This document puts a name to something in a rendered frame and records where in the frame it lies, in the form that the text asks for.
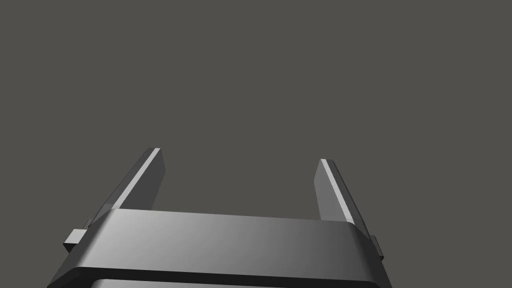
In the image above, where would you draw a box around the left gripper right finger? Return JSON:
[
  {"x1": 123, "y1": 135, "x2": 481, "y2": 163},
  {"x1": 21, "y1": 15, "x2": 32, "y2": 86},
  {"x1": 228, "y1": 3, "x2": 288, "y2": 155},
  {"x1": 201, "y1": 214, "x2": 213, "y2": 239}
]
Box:
[{"x1": 313, "y1": 158, "x2": 372, "y2": 242}]

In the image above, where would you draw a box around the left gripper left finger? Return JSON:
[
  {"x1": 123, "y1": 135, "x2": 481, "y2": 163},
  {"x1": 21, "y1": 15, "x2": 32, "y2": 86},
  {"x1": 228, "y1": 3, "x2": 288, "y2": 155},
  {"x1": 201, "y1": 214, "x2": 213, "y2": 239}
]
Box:
[{"x1": 85, "y1": 147, "x2": 166, "y2": 229}]

